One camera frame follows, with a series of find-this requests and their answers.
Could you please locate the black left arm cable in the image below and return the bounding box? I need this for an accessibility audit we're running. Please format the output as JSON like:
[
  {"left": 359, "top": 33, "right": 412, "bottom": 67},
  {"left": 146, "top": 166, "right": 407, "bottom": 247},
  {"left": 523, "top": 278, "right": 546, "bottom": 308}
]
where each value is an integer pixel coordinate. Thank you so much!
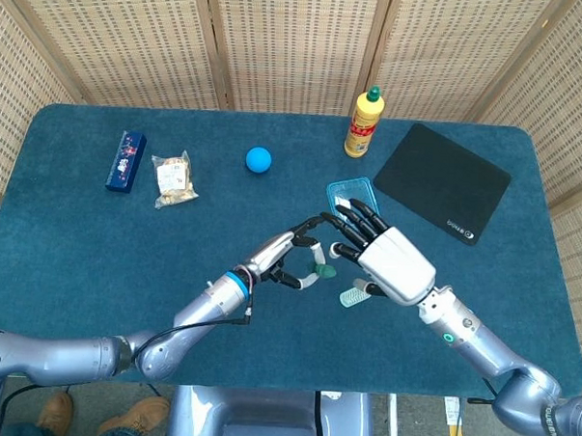
[{"left": 133, "top": 274, "right": 257, "bottom": 367}]

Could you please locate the blue rubber ball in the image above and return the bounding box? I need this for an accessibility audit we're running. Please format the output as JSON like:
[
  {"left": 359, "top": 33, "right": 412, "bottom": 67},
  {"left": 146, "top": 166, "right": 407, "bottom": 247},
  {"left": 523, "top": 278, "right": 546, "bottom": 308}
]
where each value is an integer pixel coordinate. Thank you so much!
[{"left": 245, "top": 146, "right": 274, "bottom": 175}]

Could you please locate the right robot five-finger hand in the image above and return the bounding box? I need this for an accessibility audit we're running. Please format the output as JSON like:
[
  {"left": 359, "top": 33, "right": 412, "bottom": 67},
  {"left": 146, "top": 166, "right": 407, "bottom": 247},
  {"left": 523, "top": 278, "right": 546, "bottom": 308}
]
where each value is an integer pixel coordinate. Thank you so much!
[{"left": 316, "top": 196, "right": 440, "bottom": 310}]

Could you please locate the blue velvet tablecloth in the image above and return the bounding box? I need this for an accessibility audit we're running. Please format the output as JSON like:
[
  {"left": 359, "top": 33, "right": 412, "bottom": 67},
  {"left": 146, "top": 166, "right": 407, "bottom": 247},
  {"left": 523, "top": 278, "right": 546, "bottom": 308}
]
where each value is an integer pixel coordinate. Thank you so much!
[{"left": 0, "top": 100, "right": 582, "bottom": 404}]

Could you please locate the small green plastic object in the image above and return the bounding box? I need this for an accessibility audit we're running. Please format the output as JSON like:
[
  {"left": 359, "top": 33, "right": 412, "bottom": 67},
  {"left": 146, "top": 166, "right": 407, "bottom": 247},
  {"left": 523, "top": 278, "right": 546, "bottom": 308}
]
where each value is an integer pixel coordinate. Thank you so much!
[{"left": 310, "top": 261, "right": 337, "bottom": 280}]

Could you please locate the clear blue plastic container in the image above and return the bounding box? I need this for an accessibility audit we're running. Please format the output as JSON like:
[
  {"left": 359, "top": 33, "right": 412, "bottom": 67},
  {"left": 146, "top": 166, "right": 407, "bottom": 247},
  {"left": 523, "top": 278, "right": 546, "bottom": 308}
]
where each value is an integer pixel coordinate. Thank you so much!
[{"left": 324, "top": 175, "right": 382, "bottom": 224}]

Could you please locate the dark blue printed box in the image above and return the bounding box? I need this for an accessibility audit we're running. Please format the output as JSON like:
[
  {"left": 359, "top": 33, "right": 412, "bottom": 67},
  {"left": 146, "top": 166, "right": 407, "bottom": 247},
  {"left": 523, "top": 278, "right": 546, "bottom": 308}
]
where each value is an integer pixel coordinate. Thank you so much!
[{"left": 103, "top": 129, "right": 148, "bottom": 195}]

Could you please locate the clear bag of snacks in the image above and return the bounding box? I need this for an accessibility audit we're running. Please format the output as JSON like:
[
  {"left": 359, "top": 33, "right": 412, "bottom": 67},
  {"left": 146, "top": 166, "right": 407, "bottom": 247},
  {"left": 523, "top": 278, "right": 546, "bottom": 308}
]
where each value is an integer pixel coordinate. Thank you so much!
[{"left": 149, "top": 149, "right": 201, "bottom": 212}]

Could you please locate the woven bamboo folding screen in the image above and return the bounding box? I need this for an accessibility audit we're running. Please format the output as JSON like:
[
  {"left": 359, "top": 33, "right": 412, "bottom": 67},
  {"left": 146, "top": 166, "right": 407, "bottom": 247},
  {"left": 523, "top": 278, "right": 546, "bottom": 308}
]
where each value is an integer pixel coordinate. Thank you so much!
[{"left": 0, "top": 0, "right": 582, "bottom": 347}]

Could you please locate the tan leather shoe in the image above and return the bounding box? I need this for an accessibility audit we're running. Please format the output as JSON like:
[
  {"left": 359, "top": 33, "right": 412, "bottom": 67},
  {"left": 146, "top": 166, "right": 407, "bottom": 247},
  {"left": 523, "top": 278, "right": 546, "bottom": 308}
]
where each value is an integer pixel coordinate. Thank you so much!
[
  {"left": 36, "top": 391, "right": 75, "bottom": 436},
  {"left": 96, "top": 393, "right": 172, "bottom": 436}
]

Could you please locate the silver robot torso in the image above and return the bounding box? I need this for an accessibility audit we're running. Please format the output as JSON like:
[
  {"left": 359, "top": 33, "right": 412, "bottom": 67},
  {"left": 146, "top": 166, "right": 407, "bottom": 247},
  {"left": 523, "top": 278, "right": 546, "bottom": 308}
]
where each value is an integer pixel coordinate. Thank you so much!
[{"left": 165, "top": 384, "right": 376, "bottom": 436}]

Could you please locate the mint green scrub brush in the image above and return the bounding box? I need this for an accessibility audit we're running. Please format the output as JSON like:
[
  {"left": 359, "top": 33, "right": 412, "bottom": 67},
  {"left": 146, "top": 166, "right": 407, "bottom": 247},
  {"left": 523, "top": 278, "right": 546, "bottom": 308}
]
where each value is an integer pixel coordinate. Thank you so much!
[{"left": 338, "top": 283, "right": 371, "bottom": 311}]

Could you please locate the black mouse pad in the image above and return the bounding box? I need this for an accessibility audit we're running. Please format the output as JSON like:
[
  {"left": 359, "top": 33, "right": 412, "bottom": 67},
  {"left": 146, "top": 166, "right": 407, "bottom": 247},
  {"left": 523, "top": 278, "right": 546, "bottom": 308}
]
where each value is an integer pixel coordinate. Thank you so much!
[{"left": 369, "top": 122, "right": 514, "bottom": 249}]

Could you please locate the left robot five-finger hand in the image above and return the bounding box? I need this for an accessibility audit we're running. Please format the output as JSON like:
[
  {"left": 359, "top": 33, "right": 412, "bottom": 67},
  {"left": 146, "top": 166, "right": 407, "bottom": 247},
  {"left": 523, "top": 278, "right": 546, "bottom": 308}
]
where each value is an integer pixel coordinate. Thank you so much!
[{"left": 238, "top": 211, "right": 330, "bottom": 293}]

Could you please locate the yellow bottle green cap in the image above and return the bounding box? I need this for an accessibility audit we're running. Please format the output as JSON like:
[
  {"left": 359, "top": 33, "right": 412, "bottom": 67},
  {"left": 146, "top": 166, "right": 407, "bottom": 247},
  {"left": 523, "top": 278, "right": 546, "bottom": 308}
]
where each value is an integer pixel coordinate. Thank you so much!
[{"left": 343, "top": 84, "right": 386, "bottom": 160}]

